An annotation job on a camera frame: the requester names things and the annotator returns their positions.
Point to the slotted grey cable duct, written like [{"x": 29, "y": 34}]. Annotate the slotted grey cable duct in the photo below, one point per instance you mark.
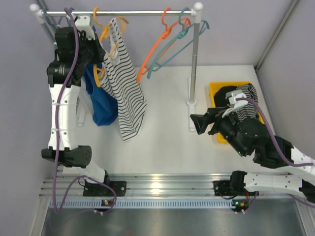
[{"x": 124, "y": 203}]

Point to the white clothes rack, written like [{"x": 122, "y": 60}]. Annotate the white clothes rack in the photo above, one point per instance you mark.
[{"x": 195, "y": 12}]

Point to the black white-striped tank top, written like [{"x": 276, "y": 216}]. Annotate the black white-striped tank top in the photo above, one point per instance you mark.
[{"x": 249, "y": 111}]

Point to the grey-blue hanger left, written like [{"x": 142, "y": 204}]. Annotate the grey-blue hanger left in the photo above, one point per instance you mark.
[{"x": 49, "y": 20}]

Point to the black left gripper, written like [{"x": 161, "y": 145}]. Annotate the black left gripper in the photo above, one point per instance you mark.
[{"x": 97, "y": 49}]

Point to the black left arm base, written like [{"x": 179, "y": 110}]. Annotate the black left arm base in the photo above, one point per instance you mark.
[{"x": 97, "y": 190}]

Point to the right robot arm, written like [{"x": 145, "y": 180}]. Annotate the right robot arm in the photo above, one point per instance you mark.
[{"x": 251, "y": 137}]

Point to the plain black garment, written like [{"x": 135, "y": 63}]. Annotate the plain black garment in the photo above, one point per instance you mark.
[{"x": 220, "y": 96}]

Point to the aluminium mounting rail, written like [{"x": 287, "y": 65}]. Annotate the aluminium mounting rail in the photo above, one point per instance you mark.
[{"x": 138, "y": 186}]

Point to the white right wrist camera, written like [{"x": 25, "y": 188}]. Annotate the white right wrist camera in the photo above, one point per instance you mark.
[{"x": 236, "y": 100}]

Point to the orange hanger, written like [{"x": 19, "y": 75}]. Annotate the orange hanger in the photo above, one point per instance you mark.
[{"x": 165, "y": 34}]

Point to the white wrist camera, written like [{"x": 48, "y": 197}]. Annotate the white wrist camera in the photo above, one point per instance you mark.
[
  {"x": 236, "y": 100},
  {"x": 83, "y": 23}
]

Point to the yellow plastic bin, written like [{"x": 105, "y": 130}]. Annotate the yellow plastic bin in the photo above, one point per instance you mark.
[{"x": 215, "y": 86}]

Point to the yellow hanger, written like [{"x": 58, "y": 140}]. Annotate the yellow hanger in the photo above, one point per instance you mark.
[{"x": 99, "y": 72}]

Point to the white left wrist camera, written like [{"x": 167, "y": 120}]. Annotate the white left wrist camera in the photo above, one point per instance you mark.
[{"x": 83, "y": 23}]

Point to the blue tank top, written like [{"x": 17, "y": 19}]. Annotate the blue tank top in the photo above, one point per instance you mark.
[{"x": 105, "y": 107}]

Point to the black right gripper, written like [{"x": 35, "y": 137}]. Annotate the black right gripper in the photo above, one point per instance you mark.
[{"x": 213, "y": 115}]

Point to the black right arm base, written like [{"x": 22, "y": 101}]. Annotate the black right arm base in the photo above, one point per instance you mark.
[{"x": 222, "y": 188}]

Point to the white black-striped tank top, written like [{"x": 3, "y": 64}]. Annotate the white black-striped tank top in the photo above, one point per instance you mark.
[{"x": 120, "y": 82}]

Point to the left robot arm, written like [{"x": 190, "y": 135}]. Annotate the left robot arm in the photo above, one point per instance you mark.
[{"x": 75, "y": 50}]

